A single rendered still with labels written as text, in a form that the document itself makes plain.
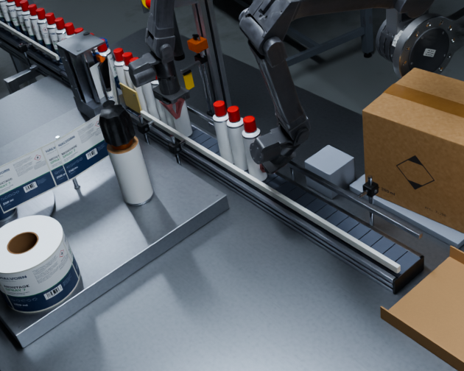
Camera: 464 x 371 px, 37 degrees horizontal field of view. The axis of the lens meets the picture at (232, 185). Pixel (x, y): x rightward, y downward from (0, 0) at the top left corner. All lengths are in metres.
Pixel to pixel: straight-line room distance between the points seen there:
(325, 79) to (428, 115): 2.36
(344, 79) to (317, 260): 2.38
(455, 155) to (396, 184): 0.23
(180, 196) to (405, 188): 0.62
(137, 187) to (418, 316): 0.83
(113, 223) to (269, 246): 0.44
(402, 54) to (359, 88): 2.06
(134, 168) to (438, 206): 0.81
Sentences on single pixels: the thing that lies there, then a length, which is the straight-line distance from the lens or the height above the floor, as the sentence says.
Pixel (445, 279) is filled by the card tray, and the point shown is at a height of 0.83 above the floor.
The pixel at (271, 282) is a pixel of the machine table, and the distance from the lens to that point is 1.75.
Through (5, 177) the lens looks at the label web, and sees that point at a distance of 2.02.
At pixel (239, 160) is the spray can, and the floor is 0.93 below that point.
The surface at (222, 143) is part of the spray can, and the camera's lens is 1.99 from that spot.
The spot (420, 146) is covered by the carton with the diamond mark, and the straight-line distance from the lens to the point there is 1.73.
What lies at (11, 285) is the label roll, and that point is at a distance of 1.74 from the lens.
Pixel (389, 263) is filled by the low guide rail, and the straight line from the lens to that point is 1.65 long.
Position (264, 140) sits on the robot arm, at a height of 1.12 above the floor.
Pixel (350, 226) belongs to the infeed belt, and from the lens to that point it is 1.79.
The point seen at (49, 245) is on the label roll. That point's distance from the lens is 1.73.
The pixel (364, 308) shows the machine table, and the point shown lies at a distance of 1.67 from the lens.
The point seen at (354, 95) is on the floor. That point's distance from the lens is 3.91.
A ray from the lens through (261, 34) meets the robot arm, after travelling 1.37.
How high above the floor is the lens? 2.11
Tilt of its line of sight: 39 degrees down
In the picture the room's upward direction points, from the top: 11 degrees counter-clockwise
